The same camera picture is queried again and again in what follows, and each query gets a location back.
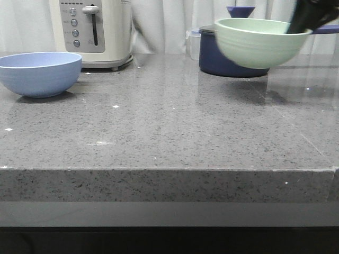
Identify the cream toaster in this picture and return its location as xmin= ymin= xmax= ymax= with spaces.
xmin=49 ymin=0 xmax=133 ymax=71

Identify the green bowl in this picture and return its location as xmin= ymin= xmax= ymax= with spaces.
xmin=215 ymin=18 xmax=312 ymax=69

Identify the clear plastic container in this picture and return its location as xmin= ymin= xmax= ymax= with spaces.
xmin=186 ymin=28 xmax=201 ymax=60

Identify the white curtain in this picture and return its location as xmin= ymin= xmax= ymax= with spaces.
xmin=1 ymin=1 xmax=296 ymax=54

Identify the blue bowl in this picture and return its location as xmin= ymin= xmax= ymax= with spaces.
xmin=1 ymin=52 xmax=82 ymax=98

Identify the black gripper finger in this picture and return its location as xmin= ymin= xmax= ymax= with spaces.
xmin=286 ymin=0 xmax=338 ymax=34

